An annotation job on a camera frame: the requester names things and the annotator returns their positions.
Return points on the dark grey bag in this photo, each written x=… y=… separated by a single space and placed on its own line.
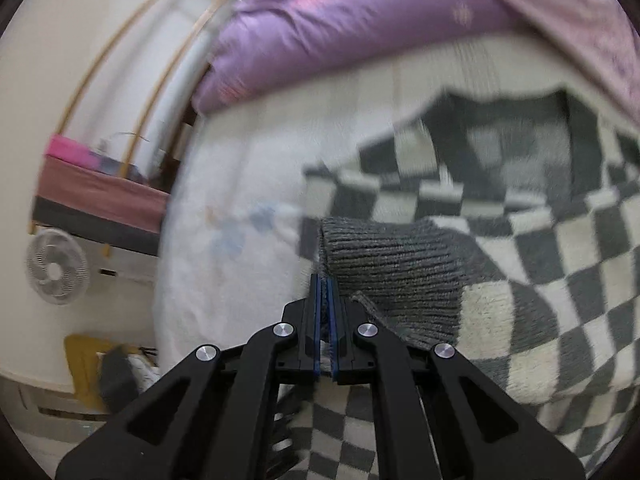
x=117 y=377

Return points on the bright pink folded cloth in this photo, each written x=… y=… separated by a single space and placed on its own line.
x=65 y=150

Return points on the mauve cloth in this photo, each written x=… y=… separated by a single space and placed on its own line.
x=100 y=190

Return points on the white fluffy blanket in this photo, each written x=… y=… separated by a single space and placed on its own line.
x=240 y=185

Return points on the white electric fan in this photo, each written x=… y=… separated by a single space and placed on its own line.
x=56 y=266

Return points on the dark grey cloth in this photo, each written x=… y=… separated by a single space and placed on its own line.
x=90 y=225

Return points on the wooden pole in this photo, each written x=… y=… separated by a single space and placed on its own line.
x=107 y=50
x=165 y=75

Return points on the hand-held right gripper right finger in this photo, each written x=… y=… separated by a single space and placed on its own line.
x=334 y=320

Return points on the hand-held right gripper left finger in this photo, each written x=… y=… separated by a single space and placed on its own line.
x=316 y=320

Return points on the yellow bag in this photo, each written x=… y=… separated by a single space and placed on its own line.
x=82 y=365

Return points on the pink patterned quilt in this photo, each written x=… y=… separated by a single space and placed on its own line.
x=575 y=10

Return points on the grey white checkered knit sweater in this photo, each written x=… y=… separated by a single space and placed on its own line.
x=500 y=320

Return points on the purple pillow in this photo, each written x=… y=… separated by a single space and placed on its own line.
x=325 y=35

